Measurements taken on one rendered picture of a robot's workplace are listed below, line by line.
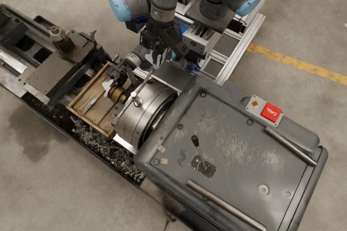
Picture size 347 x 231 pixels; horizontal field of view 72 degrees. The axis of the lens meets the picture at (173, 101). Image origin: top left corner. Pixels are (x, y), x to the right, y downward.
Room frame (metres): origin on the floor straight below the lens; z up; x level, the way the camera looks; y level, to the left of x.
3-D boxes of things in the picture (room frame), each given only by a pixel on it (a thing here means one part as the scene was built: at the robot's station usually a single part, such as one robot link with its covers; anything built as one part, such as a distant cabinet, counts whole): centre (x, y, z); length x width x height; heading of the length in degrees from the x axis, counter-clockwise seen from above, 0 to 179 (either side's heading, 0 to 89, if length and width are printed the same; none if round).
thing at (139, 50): (0.73, 0.16, 1.07); 0.11 x 0.08 x 0.09; 144
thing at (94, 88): (0.55, 0.36, 0.89); 0.36 x 0.30 x 0.04; 144
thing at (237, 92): (0.40, -0.23, 1.24); 0.09 x 0.08 x 0.03; 54
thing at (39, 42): (0.75, 0.64, 0.77); 1.55 x 0.34 x 0.19; 54
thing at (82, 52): (0.79, 0.56, 0.99); 0.20 x 0.10 x 0.05; 54
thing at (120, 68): (0.61, 0.26, 1.08); 0.12 x 0.09 x 0.08; 144
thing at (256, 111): (0.31, -0.35, 1.23); 0.13 x 0.08 x 0.05; 54
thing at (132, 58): (0.67, 0.20, 1.08); 0.08 x 0.05 x 0.08; 54
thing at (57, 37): (0.81, 0.59, 1.13); 0.08 x 0.08 x 0.03
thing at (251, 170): (0.16, -0.21, 1.06); 0.59 x 0.48 x 0.39; 54
